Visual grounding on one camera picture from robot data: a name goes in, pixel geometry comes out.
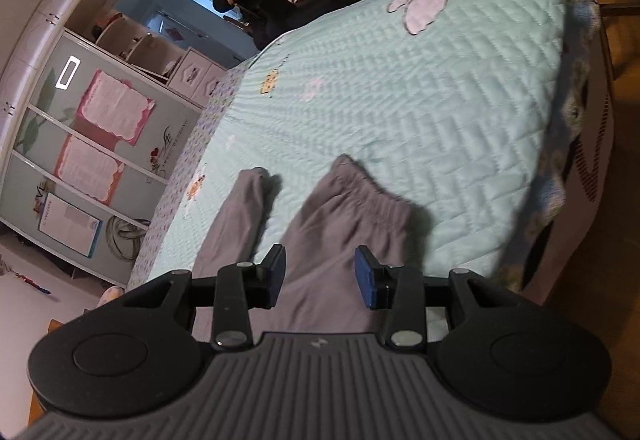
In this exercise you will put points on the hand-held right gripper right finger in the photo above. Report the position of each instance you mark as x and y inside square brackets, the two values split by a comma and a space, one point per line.
[365, 280]

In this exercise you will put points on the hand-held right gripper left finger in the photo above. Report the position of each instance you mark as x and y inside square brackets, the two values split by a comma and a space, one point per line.
[275, 277]

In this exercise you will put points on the grey pants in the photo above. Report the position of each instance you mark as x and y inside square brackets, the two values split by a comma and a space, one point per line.
[330, 240]

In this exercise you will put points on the mint quilted bedspread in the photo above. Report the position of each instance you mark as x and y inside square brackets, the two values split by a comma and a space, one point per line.
[205, 140]

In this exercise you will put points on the sliding door wardrobe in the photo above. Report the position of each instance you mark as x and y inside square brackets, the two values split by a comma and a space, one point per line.
[135, 170]

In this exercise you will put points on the blue bordered poster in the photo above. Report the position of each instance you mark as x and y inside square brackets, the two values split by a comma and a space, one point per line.
[70, 222]

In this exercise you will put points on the orange bordered poster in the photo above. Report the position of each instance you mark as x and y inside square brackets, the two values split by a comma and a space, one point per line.
[87, 170]

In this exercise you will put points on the white drawer unit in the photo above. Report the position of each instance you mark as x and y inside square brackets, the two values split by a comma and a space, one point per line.
[195, 73]

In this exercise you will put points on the pink bordered poster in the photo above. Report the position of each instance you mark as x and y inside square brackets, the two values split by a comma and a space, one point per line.
[115, 108]

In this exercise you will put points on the white bed base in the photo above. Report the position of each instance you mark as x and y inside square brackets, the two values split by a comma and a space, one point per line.
[585, 200]

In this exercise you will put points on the hanging tassel ornament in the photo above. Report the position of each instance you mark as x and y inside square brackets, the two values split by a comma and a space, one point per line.
[25, 280]

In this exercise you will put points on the white corner shelf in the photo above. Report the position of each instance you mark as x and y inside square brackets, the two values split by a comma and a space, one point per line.
[145, 50]

